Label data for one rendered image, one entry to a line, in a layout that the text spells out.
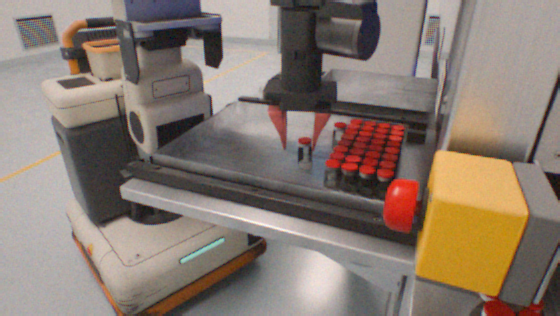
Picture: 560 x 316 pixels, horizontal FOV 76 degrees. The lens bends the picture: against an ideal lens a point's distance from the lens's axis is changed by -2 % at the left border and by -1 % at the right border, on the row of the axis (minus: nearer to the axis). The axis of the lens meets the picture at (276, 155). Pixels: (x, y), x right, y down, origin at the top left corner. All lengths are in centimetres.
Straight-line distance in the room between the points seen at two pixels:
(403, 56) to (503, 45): 106
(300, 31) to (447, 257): 32
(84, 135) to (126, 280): 50
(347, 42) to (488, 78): 18
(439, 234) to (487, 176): 5
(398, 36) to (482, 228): 113
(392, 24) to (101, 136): 107
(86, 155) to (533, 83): 129
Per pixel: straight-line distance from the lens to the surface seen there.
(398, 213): 28
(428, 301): 39
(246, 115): 75
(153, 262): 133
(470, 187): 26
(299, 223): 45
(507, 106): 32
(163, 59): 115
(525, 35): 31
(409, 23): 134
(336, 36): 45
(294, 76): 49
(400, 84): 100
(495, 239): 26
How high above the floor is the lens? 116
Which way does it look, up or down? 27 degrees down
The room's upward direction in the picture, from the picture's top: straight up
